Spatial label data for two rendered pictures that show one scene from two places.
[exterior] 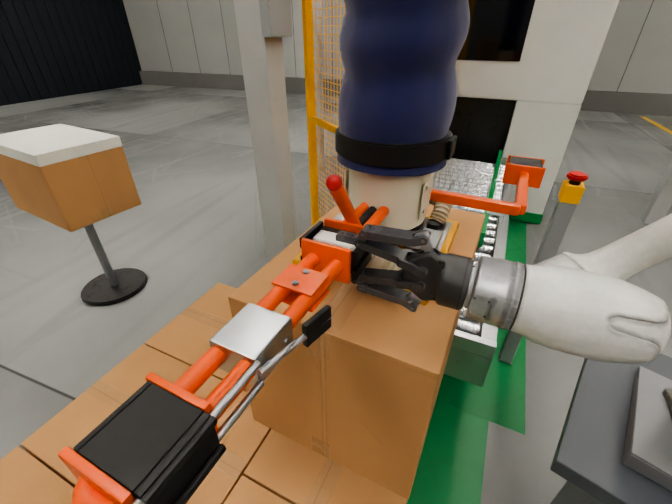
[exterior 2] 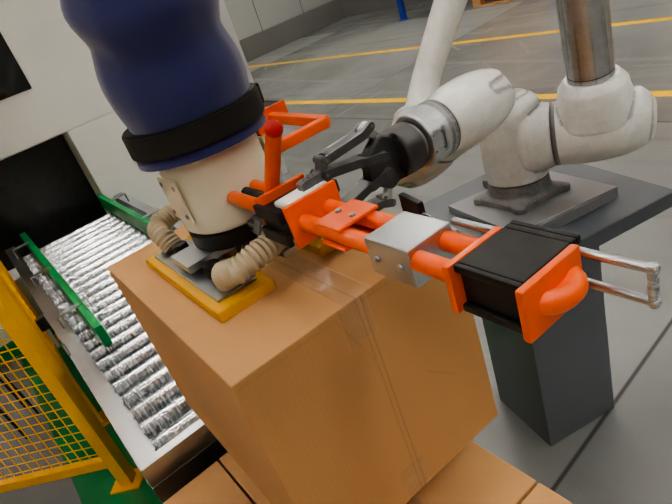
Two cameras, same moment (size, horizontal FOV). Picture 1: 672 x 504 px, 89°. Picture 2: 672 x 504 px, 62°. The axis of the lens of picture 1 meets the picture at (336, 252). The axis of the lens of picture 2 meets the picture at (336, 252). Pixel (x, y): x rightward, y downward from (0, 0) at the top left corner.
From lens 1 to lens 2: 0.55 m
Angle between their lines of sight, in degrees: 46
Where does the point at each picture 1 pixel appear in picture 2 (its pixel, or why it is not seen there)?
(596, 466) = not seen: hidden behind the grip
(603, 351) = (502, 109)
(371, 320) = (364, 262)
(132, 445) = (526, 253)
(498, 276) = (428, 112)
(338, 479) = not seen: outside the picture
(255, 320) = (395, 228)
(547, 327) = (476, 117)
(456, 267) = (402, 129)
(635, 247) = (426, 75)
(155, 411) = (493, 251)
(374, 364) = not seen: hidden behind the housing
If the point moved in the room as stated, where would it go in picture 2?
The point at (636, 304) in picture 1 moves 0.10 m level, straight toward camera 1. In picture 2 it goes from (488, 73) to (522, 82)
